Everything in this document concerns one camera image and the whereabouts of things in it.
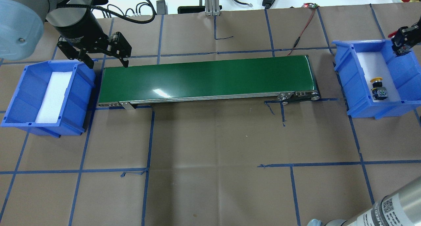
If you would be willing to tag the green conveyor belt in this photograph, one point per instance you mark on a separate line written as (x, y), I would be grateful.
(290, 79)

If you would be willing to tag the white foam pad left bin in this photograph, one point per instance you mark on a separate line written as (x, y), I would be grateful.
(53, 97)

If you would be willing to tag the black power adapter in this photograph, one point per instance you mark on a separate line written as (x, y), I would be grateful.
(161, 7)

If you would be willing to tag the white foam pad bin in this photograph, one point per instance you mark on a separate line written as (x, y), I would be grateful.
(53, 97)
(374, 65)

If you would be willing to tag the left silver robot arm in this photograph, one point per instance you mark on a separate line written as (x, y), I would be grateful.
(22, 26)

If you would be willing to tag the blue plastic bin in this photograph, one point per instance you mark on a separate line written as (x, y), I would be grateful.
(28, 97)
(404, 70)

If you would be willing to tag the right blue plastic bin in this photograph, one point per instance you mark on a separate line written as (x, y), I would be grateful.
(404, 70)

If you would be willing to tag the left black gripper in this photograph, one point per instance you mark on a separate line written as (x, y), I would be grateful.
(80, 28)

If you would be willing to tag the white foam pad right bin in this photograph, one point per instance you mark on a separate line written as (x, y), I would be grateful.
(374, 65)

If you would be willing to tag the yellow push button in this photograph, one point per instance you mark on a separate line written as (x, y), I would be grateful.
(378, 91)

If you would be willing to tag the aluminium profile post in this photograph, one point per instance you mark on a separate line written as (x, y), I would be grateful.
(212, 8)

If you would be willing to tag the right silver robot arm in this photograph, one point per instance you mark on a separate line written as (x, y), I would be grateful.
(400, 208)

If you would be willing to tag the left blue plastic bin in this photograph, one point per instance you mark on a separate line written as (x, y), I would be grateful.
(28, 97)

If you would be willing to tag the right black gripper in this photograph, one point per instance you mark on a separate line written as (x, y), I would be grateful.
(406, 38)

